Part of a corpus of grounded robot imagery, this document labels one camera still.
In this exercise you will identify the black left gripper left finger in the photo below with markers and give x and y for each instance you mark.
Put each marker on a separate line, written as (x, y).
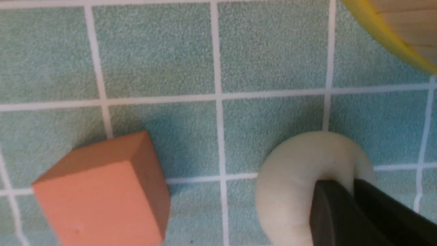
(336, 219)

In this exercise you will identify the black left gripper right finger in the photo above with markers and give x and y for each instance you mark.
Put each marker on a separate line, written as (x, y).
(397, 222)

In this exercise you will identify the white bun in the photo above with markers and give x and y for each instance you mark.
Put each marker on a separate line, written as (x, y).
(286, 181)

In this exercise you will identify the bamboo steamer tray yellow rim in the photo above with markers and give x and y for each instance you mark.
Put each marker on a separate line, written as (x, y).
(406, 28)

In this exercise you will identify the green checkered table mat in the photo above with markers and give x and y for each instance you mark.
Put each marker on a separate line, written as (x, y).
(217, 84)

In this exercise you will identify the orange cube block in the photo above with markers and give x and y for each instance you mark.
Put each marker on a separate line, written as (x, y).
(111, 193)

